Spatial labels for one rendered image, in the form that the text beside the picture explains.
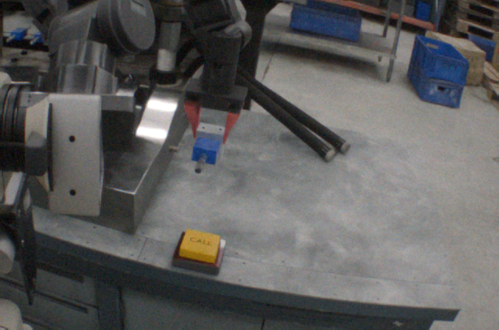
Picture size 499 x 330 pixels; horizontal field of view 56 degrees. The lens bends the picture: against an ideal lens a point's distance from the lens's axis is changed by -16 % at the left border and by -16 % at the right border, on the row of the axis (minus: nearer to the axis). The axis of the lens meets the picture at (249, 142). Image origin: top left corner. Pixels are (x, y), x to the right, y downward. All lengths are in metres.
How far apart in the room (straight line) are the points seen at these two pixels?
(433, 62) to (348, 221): 3.36
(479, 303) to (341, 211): 1.38
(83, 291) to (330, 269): 0.51
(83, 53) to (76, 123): 0.09
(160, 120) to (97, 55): 0.65
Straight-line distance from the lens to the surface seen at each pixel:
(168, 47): 1.61
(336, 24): 4.62
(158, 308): 1.09
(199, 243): 0.92
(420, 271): 1.05
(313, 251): 1.02
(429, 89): 4.47
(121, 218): 0.97
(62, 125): 0.45
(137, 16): 0.56
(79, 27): 0.54
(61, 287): 1.16
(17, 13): 1.88
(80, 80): 0.49
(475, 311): 2.34
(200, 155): 0.97
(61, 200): 0.48
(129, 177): 0.98
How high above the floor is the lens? 1.41
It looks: 27 degrees down
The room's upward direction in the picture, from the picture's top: 9 degrees clockwise
